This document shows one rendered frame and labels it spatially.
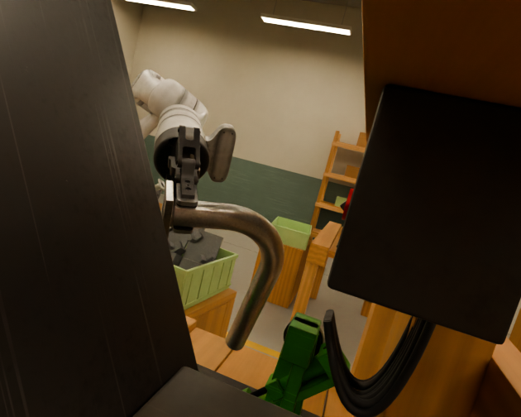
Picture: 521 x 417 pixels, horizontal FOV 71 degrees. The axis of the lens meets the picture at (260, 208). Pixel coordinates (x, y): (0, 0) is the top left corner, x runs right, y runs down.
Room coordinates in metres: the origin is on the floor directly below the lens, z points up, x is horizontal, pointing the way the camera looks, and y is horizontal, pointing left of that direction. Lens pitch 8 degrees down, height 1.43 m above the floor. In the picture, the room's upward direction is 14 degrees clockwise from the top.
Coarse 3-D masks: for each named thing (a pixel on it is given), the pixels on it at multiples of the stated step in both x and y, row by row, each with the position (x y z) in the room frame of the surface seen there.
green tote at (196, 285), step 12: (228, 252) 1.66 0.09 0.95; (204, 264) 1.39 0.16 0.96; (216, 264) 1.46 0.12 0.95; (228, 264) 1.59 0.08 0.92; (180, 276) 1.28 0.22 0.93; (192, 276) 1.31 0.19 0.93; (204, 276) 1.40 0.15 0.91; (216, 276) 1.50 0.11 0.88; (228, 276) 1.61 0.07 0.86; (180, 288) 1.28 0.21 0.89; (192, 288) 1.33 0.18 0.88; (204, 288) 1.43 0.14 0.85; (216, 288) 1.52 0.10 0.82; (192, 300) 1.35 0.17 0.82
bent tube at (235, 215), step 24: (168, 192) 0.37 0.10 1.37; (168, 216) 0.37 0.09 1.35; (192, 216) 0.38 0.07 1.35; (216, 216) 0.39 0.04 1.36; (240, 216) 0.40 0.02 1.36; (264, 240) 0.42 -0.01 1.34; (264, 264) 0.44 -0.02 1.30; (264, 288) 0.46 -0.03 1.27; (240, 312) 0.49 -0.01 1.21; (240, 336) 0.49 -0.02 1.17
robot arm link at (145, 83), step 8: (144, 72) 0.90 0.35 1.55; (152, 72) 0.91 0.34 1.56; (136, 80) 0.89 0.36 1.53; (144, 80) 0.85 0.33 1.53; (152, 80) 0.82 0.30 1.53; (160, 80) 0.82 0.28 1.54; (136, 88) 0.86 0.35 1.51; (144, 88) 0.81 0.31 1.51; (152, 88) 0.77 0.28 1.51; (136, 96) 0.85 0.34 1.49; (144, 96) 0.80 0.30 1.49
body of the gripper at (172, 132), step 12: (168, 132) 0.49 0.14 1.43; (156, 144) 0.49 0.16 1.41; (168, 144) 0.48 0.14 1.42; (204, 144) 0.50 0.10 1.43; (156, 156) 0.48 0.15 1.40; (168, 156) 0.48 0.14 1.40; (192, 156) 0.45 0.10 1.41; (204, 156) 0.50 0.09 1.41; (156, 168) 0.49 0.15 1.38; (168, 168) 0.49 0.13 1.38; (204, 168) 0.50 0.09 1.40
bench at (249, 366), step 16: (192, 336) 0.98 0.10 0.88; (208, 336) 1.01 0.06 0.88; (208, 352) 0.92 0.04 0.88; (224, 352) 0.94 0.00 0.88; (240, 352) 0.96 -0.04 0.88; (256, 352) 0.98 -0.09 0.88; (208, 368) 0.85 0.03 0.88; (224, 368) 0.87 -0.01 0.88; (240, 368) 0.89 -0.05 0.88; (256, 368) 0.91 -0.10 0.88; (272, 368) 0.92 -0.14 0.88; (256, 384) 0.84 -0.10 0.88; (304, 400) 0.82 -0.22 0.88; (320, 400) 0.84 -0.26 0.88; (336, 400) 0.85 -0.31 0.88; (336, 416) 0.79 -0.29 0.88; (352, 416) 0.81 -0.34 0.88
